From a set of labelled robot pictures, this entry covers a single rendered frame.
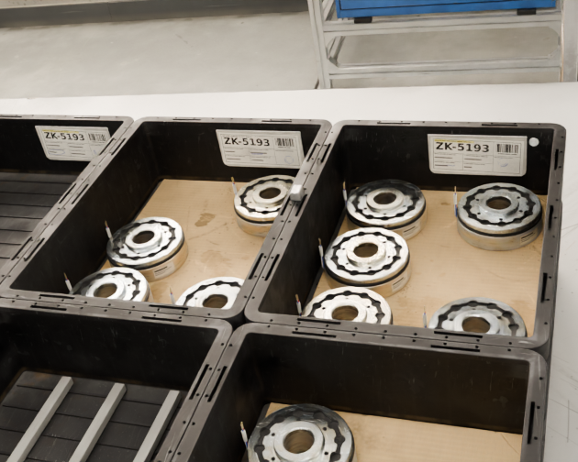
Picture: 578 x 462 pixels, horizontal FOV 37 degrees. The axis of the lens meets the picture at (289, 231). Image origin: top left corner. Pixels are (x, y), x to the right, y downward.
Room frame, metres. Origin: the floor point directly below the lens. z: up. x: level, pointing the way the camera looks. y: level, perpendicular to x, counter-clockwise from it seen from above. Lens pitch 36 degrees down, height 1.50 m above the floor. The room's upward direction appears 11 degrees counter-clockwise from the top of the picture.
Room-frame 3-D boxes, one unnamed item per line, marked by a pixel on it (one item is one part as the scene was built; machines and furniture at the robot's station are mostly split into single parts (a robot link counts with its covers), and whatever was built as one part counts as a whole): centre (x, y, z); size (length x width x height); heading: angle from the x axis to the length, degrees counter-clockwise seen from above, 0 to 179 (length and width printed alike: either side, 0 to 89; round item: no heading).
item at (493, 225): (0.85, -0.26, 0.86); 0.10 x 0.10 x 0.01
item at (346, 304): (0.70, -0.04, 0.86); 0.05 x 0.05 x 0.01
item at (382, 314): (0.70, -0.04, 0.86); 0.10 x 0.10 x 0.01
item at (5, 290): (0.89, 0.13, 0.92); 0.40 x 0.30 x 0.02; 157
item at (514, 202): (0.85, -0.26, 0.86); 0.05 x 0.05 x 0.01
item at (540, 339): (0.77, -0.15, 0.92); 0.40 x 0.30 x 0.02; 157
